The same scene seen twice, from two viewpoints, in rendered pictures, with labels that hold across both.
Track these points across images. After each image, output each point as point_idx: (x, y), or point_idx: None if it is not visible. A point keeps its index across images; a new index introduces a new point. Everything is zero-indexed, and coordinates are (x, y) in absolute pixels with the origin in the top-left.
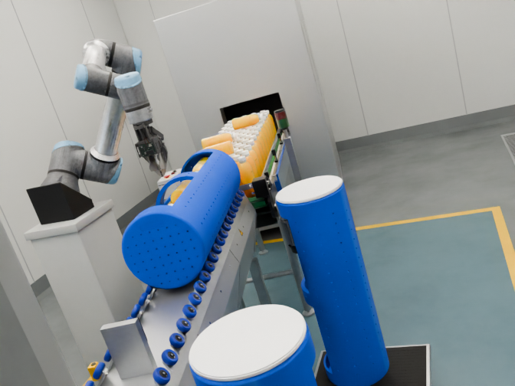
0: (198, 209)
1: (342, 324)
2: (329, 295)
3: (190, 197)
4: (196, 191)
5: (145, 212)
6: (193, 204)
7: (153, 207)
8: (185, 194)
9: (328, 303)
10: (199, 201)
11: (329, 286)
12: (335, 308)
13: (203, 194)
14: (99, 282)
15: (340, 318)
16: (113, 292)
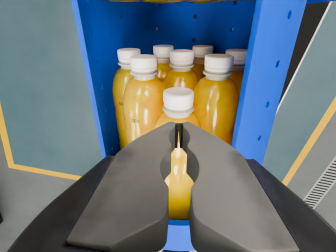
0: (264, 156)
1: (306, 3)
2: (324, 0)
3: (257, 136)
4: (277, 72)
5: (166, 246)
6: (260, 159)
7: (179, 231)
8: (247, 138)
9: (313, 0)
10: (273, 116)
11: (335, 0)
12: (315, 2)
13: (290, 52)
14: None
15: (310, 3)
16: None
